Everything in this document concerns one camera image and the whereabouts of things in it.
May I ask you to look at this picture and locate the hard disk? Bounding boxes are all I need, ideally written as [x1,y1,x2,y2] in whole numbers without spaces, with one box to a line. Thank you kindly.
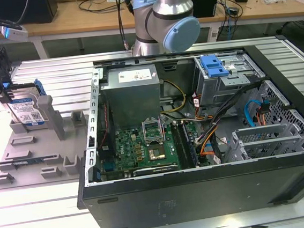
[2,78,49,134]

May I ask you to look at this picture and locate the red orange power wire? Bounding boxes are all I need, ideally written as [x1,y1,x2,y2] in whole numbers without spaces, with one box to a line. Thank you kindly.
[255,99,273,126]

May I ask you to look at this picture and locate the grey disk bay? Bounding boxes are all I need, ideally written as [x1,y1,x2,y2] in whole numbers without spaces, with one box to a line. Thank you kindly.
[223,120,304,164]

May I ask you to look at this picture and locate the large black box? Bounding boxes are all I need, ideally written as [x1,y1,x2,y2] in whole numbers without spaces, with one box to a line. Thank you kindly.
[0,0,60,28]

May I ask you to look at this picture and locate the grey parts rack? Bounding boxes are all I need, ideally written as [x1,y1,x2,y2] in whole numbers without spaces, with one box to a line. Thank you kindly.
[0,92,97,191]

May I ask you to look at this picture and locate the wooden desk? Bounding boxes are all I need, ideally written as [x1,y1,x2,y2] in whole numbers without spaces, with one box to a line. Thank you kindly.
[0,0,304,51]

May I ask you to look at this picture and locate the RAM stick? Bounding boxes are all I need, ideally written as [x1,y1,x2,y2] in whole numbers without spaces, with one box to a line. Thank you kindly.
[12,157,43,167]

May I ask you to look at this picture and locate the grey power supply unit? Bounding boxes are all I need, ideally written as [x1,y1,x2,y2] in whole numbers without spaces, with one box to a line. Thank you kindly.
[98,63,165,124]

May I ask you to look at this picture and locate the green motherboard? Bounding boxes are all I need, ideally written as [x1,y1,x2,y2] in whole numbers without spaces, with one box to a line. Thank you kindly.
[97,119,201,181]

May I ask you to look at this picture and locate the metal socket cover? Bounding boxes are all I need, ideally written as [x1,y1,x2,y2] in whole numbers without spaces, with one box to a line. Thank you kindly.
[141,117,165,145]

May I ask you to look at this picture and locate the CPU socket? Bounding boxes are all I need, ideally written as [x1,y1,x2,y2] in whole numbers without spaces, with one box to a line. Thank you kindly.
[147,145,167,161]

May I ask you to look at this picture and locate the black graphics card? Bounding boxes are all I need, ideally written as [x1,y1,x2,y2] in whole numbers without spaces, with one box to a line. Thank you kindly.
[131,163,180,178]

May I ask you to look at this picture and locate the black RAM slot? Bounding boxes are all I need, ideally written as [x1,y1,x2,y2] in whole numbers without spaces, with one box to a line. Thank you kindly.
[174,120,192,170]
[178,120,196,170]
[170,121,188,171]

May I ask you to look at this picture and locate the blue plastic drive latch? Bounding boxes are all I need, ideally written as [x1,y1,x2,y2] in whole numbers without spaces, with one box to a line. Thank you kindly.
[200,54,229,79]

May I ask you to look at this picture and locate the black speaker box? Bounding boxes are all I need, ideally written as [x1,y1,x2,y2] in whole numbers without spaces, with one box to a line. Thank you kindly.
[188,0,223,19]

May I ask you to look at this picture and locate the grey metal drive cage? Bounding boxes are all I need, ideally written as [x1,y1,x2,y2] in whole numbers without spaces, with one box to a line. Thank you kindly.
[194,50,269,110]

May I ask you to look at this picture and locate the black PC case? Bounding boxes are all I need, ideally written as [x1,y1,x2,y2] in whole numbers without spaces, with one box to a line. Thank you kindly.
[62,32,304,228]

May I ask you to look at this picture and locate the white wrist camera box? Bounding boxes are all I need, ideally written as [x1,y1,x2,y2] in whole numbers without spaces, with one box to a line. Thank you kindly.
[0,23,29,45]

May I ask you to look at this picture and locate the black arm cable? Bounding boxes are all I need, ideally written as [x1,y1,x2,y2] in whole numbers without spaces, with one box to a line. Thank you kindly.
[115,0,131,51]

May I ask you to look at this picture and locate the wire locking lever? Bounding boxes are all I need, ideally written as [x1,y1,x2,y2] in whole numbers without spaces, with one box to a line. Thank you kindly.
[161,119,169,143]

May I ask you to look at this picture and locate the yellow black wires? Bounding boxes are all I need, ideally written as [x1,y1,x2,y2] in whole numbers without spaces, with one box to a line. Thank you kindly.
[158,78,189,116]

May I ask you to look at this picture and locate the orange yellow wire bundle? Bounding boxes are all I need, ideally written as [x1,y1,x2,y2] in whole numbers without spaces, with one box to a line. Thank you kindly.
[195,125,221,158]

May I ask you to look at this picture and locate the black sleeved cable bundle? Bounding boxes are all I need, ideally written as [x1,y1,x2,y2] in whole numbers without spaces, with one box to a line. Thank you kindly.
[189,79,274,167]

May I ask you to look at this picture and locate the blue data wire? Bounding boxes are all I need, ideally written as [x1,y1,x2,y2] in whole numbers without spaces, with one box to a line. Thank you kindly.
[243,98,264,129]

